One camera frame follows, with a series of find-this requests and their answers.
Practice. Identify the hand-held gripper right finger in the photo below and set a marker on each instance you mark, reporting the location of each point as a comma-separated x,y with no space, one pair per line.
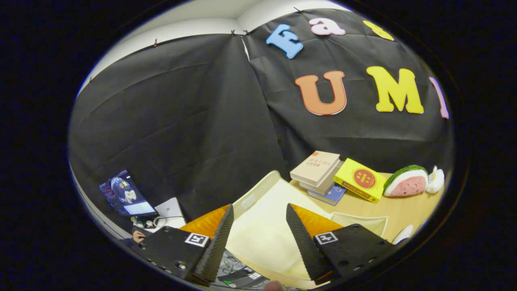
305,246

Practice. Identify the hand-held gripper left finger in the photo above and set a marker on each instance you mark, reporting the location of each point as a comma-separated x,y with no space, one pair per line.
220,246

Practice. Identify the beige storage box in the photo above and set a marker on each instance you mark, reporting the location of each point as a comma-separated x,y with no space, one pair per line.
262,230

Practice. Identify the white canvas shoe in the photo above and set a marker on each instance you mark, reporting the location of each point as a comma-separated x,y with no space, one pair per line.
404,233

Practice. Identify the blue book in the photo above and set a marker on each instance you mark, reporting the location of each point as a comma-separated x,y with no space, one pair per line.
333,196

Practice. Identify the grey book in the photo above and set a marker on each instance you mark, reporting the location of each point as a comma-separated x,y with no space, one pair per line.
325,188

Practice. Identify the white pad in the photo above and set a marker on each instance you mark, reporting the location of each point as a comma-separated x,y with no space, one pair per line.
169,208

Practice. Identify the tan cover book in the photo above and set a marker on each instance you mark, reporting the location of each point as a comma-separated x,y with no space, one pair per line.
315,166

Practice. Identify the yellow book with red circle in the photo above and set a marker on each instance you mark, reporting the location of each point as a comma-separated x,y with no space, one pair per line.
361,180

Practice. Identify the laptop screen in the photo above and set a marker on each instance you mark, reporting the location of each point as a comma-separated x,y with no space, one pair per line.
125,194

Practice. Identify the watermelon slice plush toy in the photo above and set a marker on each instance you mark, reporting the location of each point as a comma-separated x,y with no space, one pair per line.
408,184

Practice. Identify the white plush toy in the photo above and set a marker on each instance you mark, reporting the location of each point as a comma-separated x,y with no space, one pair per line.
437,180

